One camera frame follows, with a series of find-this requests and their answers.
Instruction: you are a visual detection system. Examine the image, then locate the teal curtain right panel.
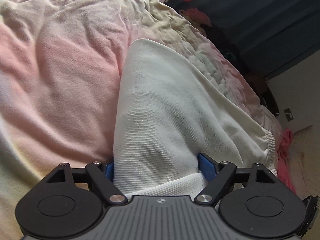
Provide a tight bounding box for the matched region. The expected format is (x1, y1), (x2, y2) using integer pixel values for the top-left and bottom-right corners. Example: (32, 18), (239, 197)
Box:
(168, 0), (319, 78)

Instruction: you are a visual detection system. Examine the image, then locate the pile of clothes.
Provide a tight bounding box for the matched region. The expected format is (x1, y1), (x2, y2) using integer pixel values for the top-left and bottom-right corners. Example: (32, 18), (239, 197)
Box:
(178, 8), (241, 55)

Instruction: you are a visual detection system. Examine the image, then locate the pastel pink bed sheet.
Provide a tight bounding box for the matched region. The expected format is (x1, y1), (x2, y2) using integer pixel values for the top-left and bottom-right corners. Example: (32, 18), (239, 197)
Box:
(1, 0), (282, 239)

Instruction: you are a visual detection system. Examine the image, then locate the cream zip-up sweatshirt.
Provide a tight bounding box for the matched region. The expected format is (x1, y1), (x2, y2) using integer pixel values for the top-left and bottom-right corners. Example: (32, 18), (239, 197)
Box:
(113, 39), (276, 197)

